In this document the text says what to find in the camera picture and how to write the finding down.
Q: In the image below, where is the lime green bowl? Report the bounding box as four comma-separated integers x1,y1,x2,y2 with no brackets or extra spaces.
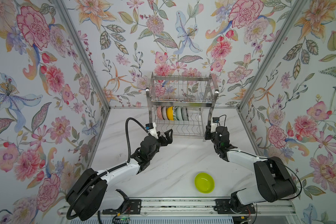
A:
194,172,215,194

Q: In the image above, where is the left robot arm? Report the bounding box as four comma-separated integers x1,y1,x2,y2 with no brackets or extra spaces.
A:
66,129,173,221

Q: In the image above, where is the steel two-tier dish rack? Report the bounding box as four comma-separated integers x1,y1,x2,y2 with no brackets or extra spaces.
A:
146,74,219,141

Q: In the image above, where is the pink striped bowl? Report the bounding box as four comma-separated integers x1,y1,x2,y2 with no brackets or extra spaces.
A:
161,106,168,120

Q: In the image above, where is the yellow bowl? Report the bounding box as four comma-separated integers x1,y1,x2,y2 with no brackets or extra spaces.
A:
166,106,174,121

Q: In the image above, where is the pale celadon bowl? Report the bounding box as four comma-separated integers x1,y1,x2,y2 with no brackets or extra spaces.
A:
175,106,183,121

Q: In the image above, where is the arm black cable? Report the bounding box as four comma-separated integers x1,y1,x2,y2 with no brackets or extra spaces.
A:
212,114,303,224
66,117,149,224

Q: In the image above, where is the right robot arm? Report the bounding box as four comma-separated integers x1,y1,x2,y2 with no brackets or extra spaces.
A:
204,126,297,210

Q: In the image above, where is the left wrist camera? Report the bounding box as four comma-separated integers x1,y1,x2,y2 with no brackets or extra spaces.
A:
146,122,158,139

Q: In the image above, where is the dark blue flower bowl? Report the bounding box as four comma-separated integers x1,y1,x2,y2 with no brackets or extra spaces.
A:
181,107,189,121

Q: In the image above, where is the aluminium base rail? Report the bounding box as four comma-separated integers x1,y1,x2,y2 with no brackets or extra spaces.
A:
57,196,297,217

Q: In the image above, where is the green leaf pattern bowl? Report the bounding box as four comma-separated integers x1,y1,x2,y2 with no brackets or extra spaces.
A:
172,106,178,121

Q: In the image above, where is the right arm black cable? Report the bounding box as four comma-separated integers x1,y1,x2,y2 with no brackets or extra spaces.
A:
212,114,303,224

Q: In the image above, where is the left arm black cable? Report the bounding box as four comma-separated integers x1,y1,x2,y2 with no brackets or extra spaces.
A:
66,117,149,224

